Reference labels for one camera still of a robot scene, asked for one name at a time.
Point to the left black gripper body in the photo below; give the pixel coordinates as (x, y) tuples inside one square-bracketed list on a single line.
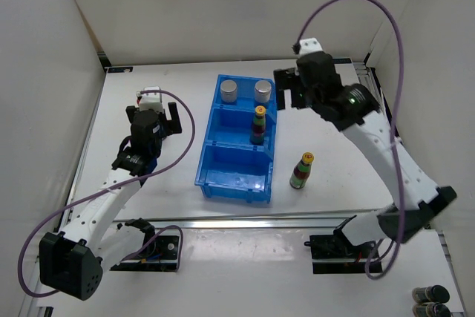
[(162, 131)]

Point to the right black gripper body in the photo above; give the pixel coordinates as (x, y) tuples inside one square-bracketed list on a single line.
[(308, 98)]

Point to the blue-label shaker can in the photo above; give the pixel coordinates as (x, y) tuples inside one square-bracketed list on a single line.
[(228, 91), (263, 91)]

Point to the yellow-cap sauce bottle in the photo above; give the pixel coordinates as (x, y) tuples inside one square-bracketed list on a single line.
[(301, 171), (258, 126)]

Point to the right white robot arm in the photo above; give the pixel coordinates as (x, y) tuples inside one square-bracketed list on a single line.
[(417, 199)]

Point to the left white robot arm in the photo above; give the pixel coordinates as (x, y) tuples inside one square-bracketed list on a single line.
[(73, 260)]

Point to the blue three-compartment plastic bin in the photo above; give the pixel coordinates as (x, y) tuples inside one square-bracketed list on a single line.
[(230, 165)]

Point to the upper dark corner bottle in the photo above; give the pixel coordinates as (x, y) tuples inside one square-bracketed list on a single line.
[(432, 294)]

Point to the dark corner bottle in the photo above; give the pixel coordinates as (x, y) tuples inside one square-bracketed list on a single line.
[(431, 310), (432, 294)]

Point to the lower dark corner bottle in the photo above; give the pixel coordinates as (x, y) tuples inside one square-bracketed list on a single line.
[(431, 310)]

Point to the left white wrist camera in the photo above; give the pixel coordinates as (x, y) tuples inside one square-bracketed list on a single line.
[(151, 101)]

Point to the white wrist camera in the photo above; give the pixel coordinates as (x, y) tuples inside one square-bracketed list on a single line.
[(305, 46), (151, 101)]

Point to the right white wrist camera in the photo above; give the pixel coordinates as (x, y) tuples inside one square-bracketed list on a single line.
[(305, 46)]

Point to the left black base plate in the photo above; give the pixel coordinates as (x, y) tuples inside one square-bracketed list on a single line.
[(161, 257)]

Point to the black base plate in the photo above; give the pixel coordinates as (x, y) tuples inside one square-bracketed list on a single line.
[(330, 258), (161, 257)]

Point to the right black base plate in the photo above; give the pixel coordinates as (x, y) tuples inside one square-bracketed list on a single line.
[(330, 258)]

